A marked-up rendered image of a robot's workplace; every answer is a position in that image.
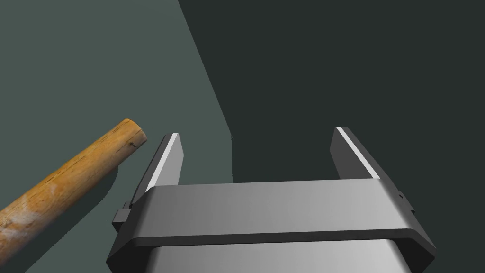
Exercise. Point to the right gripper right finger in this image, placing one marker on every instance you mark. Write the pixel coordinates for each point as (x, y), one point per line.
(354, 159)

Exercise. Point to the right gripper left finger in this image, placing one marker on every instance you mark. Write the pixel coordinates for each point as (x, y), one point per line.
(166, 163)

